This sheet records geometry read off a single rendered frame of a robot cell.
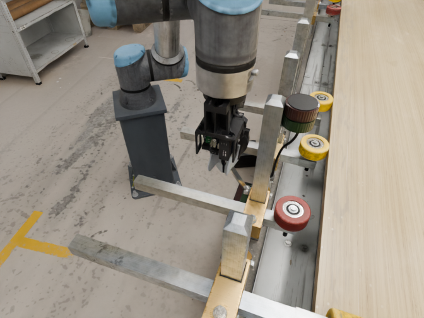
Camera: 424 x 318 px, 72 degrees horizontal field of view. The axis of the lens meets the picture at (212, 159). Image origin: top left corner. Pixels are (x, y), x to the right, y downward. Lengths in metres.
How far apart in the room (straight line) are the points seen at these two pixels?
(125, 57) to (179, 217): 0.92
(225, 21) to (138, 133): 1.25
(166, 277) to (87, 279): 1.18
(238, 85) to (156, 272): 0.34
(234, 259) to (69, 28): 3.69
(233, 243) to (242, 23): 0.29
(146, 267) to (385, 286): 0.44
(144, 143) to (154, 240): 0.54
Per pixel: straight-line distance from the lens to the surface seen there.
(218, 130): 0.48
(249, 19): 0.41
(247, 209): 0.72
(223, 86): 0.43
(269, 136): 0.59
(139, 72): 1.46
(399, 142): 1.00
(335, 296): 0.63
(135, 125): 1.56
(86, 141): 2.41
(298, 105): 0.55
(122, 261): 0.57
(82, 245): 0.61
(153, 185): 0.79
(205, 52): 0.42
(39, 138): 2.61
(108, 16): 0.51
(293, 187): 1.13
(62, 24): 4.00
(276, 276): 0.93
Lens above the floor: 1.45
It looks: 44 degrees down
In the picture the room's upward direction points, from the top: straight up
